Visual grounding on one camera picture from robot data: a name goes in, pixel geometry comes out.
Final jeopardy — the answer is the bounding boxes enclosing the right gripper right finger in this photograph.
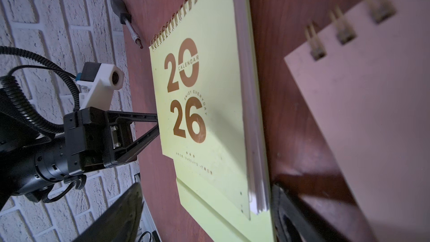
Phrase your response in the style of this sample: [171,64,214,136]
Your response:
[271,183,336,242]

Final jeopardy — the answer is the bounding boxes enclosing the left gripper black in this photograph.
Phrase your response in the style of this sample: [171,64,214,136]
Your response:
[63,107,160,175]

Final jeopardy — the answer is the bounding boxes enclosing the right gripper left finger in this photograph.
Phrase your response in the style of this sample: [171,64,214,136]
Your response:
[75,183,143,242]

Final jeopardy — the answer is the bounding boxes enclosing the green calendar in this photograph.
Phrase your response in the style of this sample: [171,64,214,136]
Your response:
[150,0,276,242]

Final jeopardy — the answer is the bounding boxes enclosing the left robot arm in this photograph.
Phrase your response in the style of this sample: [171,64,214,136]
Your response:
[1,90,160,203]

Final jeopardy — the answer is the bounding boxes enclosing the pink calendar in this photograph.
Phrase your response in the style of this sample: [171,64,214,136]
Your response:
[284,0,430,242]

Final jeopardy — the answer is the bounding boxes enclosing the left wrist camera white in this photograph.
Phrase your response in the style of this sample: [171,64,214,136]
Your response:
[76,62,124,111]

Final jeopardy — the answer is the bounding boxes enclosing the black handled screwdriver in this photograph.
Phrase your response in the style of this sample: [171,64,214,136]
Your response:
[110,0,143,49]

